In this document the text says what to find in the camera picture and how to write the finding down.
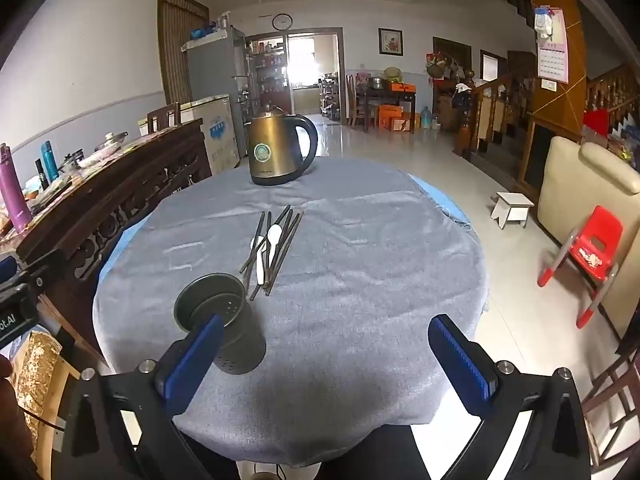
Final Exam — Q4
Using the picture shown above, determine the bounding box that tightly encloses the round wall clock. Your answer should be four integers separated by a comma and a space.
271, 13, 293, 32

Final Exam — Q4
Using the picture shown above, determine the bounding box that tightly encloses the red plastic child chair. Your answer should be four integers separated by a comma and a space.
537, 205, 623, 330

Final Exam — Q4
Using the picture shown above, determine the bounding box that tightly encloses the teal thermos bottle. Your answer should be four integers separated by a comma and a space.
41, 141, 58, 182

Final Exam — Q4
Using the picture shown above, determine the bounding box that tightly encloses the dark wooden side table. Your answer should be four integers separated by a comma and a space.
356, 82, 418, 133

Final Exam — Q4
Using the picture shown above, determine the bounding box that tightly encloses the dark chopstick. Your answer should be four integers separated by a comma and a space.
245, 205, 293, 300
262, 211, 272, 285
262, 209, 295, 289
240, 205, 292, 272
265, 211, 304, 296
242, 211, 266, 292

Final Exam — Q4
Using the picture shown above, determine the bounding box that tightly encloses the purple thermos bottle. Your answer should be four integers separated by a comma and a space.
0, 143, 32, 233

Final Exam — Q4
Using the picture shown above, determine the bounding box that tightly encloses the wooden chair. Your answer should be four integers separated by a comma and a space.
582, 344, 639, 474

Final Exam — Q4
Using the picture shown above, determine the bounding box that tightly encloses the framed flower picture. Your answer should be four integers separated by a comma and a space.
378, 28, 404, 56

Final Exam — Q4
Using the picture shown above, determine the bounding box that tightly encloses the gold glitter bag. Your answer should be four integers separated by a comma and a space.
9, 330, 62, 448

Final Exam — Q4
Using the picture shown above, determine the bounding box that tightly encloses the cream leather sofa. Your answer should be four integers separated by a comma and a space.
537, 136, 639, 336

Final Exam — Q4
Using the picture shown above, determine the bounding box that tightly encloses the wooden stair railing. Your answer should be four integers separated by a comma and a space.
452, 74, 514, 158

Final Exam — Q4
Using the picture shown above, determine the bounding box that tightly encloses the grey refrigerator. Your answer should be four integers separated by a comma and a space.
181, 26, 248, 130

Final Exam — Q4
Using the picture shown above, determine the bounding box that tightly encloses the white chest freezer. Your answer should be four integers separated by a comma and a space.
138, 94, 241, 177

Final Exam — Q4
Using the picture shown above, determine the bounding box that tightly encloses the small white wooden stool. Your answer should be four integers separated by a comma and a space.
490, 192, 534, 230

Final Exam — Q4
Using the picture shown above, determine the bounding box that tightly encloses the grey round tablecloth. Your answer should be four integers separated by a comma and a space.
92, 157, 488, 466

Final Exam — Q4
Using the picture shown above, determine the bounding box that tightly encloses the blue water jug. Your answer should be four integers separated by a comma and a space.
420, 106, 432, 129

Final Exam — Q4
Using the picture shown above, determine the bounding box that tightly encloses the gold electric kettle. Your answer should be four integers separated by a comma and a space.
245, 106, 318, 186

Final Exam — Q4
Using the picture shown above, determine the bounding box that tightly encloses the dark perforated utensil holder cup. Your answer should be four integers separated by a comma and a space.
174, 273, 267, 375

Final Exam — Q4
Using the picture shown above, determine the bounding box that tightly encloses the orange cardboard box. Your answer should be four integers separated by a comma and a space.
375, 104, 404, 130

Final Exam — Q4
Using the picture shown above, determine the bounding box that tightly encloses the white plastic spoon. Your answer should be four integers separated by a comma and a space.
254, 235, 266, 286
269, 223, 283, 270

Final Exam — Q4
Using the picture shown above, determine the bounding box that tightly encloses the wall calendar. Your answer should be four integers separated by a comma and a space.
534, 6, 570, 84

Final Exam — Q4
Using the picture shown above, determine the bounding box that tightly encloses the carved dark wooden sideboard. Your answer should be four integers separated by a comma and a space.
1, 119, 212, 359

